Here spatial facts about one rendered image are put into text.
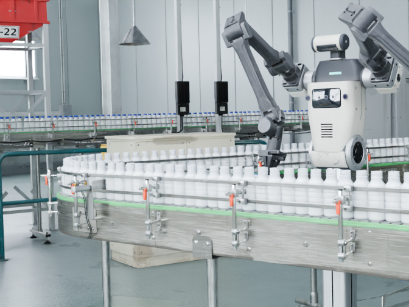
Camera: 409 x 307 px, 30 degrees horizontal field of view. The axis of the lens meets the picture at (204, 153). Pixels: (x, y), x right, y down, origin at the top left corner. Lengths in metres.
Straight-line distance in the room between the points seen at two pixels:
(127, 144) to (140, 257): 1.03
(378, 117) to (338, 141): 5.87
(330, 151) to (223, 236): 0.69
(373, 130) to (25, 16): 4.32
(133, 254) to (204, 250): 3.98
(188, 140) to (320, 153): 3.78
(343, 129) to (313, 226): 0.74
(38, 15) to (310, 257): 7.16
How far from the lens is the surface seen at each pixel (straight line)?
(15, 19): 9.40
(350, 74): 3.40
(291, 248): 2.77
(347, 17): 2.88
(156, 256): 7.03
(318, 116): 3.39
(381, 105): 9.25
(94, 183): 3.40
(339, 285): 3.46
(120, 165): 3.37
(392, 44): 2.87
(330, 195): 2.70
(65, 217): 3.66
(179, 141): 7.03
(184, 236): 3.09
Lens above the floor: 1.37
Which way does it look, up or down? 3 degrees down
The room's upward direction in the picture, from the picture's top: 1 degrees counter-clockwise
